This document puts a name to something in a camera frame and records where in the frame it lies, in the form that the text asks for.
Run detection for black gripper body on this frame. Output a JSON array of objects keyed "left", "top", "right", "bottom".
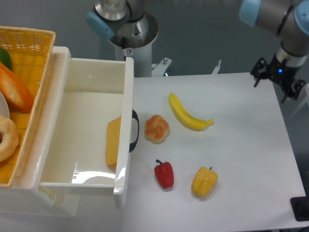
[{"left": 267, "top": 55, "right": 300, "bottom": 87}]

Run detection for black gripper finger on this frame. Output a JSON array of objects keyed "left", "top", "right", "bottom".
[
  {"left": 281, "top": 80, "right": 305, "bottom": 103},
  {"left": 250, "top": 58, "right": 268, "bottom": 87}
]

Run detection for orange bread slice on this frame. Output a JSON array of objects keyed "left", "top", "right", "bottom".
[{"left": 105, "top": 116, "right": 121, "bottom": 166}]

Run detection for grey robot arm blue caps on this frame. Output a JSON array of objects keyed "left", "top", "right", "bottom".
[{"left": 86, "top": 0, "right": 309, "bottom": 100}]

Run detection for knotted bread roll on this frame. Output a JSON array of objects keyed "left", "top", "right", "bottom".
[{"left": 144, "top": 115, "right": 169, "bottom": 144}]

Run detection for open white upper drawer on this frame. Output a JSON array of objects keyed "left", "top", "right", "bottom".
[{"left": 40, "top": 58, "right": 134, "bottom": 208}]

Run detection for white drawer cabinet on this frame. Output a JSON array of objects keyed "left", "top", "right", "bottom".
[{"left": 0, "top": 46, "right": 81, "bottom": 218}]

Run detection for yellow banana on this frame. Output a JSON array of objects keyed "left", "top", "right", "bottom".
[{"left": 169, "top": 93, "right": 214, "bottom": 131}]

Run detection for black device at table edge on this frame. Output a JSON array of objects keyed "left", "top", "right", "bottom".
[{"left": 290, "top": 196, "right": 309, "bottom": 221}]

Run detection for yellow bell pepper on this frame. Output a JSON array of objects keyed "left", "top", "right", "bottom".
[{"left": 191, "top": 167, "right": 218, "bottom": 197}]

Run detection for red bell pepper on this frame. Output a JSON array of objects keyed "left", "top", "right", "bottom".
[{"left": 154, "top": 159, "right": 174, "bottom": 189}]

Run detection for yellow woven basket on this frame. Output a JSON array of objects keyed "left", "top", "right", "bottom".
[{"left": 0, "top": 26, "right": 56, "bottom": 188}]

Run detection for orange baguette loaf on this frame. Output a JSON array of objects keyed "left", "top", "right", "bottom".
[{"left": 0, "top": 63, "right": 34, "bottom": 113}]

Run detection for green pepper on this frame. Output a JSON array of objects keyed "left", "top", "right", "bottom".
[{"left": 0, "top": 47, "right": 12, "bottom": 70}]

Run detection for beige bagel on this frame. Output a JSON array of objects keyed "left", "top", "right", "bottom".
[{"left": 0, "top": 115, "right": 19, "bottom": 161}]

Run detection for white plate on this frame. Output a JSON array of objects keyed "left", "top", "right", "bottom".
[{"left": 0, "top": 92, "right": 10, "bottom": 118}]

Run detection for white metal table bracket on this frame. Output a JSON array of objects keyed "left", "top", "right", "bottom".
[{"left": 152, "top": 58, "right": 172, "bottom": 77}]

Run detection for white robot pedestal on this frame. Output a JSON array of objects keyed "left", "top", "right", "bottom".
[{"left": 110, "top": 12, "right": 158, "bottom": 77}]

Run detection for black drawer handle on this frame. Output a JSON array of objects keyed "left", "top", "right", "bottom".
[{"left": 129, "top": 109, "right": 140, "bottom": 153}]

